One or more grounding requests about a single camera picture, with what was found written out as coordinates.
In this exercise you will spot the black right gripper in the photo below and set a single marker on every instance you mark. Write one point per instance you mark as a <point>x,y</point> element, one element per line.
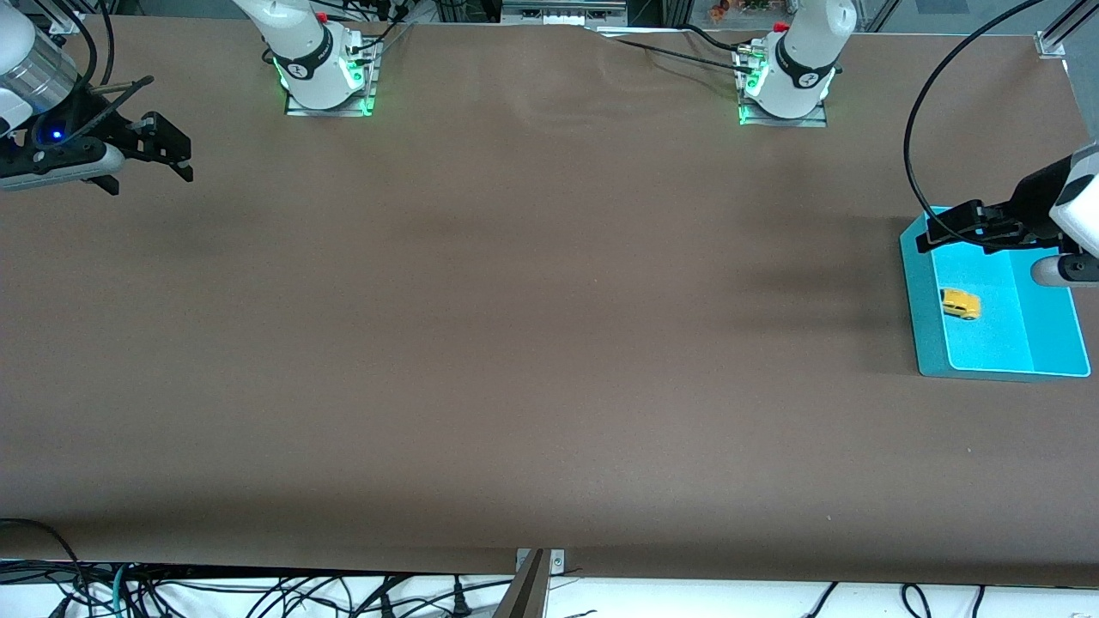
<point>83,118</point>

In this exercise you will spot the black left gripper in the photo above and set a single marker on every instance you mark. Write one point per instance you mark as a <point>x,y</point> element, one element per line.
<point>1033,200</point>

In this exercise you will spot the yellow toy beetle car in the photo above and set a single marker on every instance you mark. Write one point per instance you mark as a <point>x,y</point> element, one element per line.
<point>960,304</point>

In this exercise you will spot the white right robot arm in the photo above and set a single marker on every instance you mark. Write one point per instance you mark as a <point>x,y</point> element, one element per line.
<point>300,43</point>

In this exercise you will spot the turquoise plastic bin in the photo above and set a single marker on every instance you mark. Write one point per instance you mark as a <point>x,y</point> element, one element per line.
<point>987,348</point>

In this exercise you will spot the small orange object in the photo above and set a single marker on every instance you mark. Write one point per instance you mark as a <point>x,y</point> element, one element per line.
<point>719,9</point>

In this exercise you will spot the grey power strip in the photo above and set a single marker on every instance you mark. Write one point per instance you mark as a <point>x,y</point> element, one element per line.
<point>562,13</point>

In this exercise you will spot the grey-brown support strut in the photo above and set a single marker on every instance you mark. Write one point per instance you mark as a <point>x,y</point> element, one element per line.
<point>524,596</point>

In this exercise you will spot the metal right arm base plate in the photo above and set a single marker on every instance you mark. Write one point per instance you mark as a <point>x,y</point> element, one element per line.
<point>330,112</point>

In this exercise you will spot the aluminium frame profile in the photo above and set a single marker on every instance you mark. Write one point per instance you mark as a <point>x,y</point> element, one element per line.
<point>1052,41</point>

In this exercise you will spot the small metal table bracket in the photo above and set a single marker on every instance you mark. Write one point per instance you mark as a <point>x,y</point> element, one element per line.
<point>558,562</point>

